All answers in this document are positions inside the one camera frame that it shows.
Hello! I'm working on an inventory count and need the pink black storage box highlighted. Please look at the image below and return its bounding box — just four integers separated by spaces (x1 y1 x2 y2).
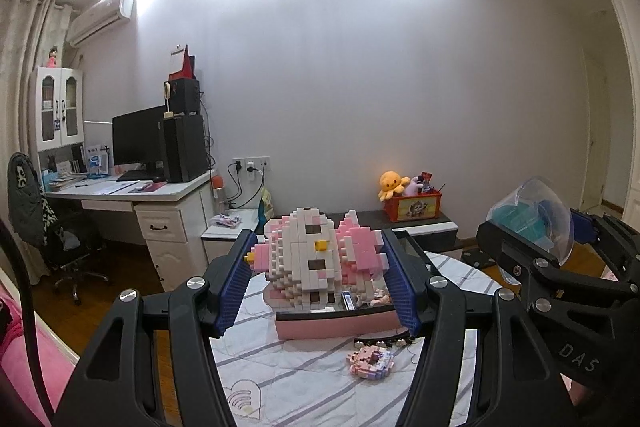
273 277 401 339

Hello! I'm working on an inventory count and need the white door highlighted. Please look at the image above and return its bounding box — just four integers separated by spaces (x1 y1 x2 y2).
580 54 611 210

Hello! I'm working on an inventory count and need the snack bag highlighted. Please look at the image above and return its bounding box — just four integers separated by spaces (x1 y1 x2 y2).
258 187 274 223

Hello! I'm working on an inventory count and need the red toy box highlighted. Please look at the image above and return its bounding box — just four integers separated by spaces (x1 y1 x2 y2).
384 191 442 222

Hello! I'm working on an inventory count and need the clear dome blue base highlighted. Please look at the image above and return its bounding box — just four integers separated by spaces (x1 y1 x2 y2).
486 176 574 265

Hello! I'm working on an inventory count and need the black computer tower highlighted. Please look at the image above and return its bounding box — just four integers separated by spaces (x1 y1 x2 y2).
160 114 208 183

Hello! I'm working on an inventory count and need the beige curtain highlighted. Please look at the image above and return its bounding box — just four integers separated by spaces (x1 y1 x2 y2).
1 0 73 218

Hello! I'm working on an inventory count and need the white air conditioner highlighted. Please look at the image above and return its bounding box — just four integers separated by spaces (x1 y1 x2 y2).
67 0 134 48

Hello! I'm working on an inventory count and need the orange octopus plush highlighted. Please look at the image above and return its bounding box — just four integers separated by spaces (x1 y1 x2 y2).
378 170 411 202

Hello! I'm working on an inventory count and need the black speaker box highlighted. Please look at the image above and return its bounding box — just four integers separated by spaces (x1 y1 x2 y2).
164 78 201 115

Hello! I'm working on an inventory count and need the black flower hair band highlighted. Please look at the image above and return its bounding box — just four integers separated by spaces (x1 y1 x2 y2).
352 329 416 350

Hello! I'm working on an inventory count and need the white pink block rabbit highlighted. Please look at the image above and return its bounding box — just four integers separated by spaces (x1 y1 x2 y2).
244 208 388 312

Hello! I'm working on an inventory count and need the orange cap bottle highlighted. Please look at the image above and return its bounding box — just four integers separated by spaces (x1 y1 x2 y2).
212 174 227 215

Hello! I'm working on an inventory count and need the blue gold long box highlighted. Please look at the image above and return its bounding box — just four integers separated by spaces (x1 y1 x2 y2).
341 291 356 311

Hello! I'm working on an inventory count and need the black computer monitor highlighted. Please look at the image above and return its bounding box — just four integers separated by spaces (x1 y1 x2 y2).
112 105 165 181

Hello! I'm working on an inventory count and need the white side table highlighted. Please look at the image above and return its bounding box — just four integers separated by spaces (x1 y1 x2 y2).
201 209 258 263

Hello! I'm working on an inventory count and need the small doll figurine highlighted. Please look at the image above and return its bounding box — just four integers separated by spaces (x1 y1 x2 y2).
46 46 58 68

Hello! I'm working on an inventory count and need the black office chair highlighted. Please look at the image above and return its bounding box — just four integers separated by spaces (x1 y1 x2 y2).
8 152 108 306

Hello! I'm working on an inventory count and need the white desk with drawers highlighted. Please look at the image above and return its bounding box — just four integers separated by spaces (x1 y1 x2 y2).
47 172 214 291

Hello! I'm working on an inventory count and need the red paper bag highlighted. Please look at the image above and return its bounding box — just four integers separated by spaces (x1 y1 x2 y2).
168 44 194 81

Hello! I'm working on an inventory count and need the black cable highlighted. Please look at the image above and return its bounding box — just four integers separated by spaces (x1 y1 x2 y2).
0 215 57 425

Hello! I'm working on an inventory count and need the purple plush toy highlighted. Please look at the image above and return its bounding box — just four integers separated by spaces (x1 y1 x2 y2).
402 176 424 197

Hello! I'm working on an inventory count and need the white glass-door cabinet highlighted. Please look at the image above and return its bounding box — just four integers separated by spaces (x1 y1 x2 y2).
28 67 84 153

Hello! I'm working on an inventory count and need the pink purple block figure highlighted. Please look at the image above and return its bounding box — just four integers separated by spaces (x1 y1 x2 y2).
346 346 394 381

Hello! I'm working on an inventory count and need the striped white bed quilt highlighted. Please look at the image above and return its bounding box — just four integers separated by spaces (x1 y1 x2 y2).
209 250 504 427

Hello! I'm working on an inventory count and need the wall power socket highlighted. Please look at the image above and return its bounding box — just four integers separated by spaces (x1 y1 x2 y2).
232 156 271 172

